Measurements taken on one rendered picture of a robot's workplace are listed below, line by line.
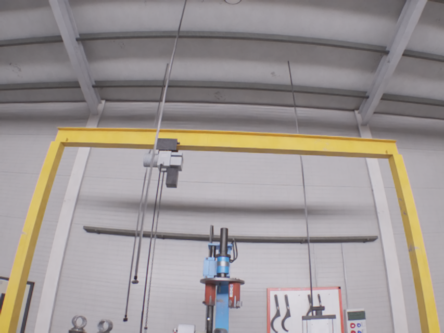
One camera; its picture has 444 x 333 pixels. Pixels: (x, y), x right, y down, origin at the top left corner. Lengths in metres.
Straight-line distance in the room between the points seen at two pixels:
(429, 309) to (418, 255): 0.69
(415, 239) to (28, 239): 5.07
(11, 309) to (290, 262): 4.77
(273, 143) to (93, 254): 4.25
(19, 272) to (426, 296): 5.07
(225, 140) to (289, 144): 0.92
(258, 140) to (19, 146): 6.46
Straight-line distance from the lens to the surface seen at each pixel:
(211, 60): 7.15
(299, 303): 6.16
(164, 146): 4.25
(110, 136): 4.68
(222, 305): 4.40
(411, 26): 6.87
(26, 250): 4.36
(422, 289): 4.35
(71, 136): 4.96
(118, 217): 6.69
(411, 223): 4.51
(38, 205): 4.50
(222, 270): 3.99
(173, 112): 7.83
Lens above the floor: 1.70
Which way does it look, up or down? 30 degrees up
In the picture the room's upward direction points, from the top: 2 degrees clockwise
